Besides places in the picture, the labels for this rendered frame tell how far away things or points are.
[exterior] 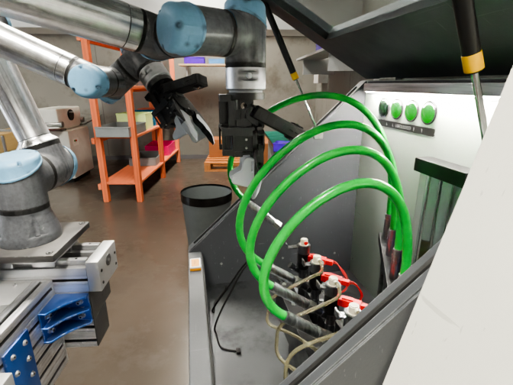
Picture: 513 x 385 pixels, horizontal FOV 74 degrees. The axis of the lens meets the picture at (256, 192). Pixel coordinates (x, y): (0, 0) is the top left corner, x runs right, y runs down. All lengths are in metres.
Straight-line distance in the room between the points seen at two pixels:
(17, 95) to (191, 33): 0.69
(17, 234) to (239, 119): 0.66
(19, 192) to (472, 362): 0.96
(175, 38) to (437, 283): 0.48
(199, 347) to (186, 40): 0.55
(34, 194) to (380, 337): 0.87
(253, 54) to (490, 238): 0.45
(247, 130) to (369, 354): 0.41
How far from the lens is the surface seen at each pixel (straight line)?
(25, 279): 1.11
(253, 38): 0.64
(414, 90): 0.85
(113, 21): 0.66
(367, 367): 0.49
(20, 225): 1.05
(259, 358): 0.88
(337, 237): 1.17
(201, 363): 0.71
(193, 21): 0.58
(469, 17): 0.43
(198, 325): 0.79
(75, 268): 1.04
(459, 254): 0.41
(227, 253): 1.09
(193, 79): 0.89
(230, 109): 0.65
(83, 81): 0.89
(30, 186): 1.03
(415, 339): 0.46
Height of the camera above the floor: 1.44
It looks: 18 degrees down
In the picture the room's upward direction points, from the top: straight up
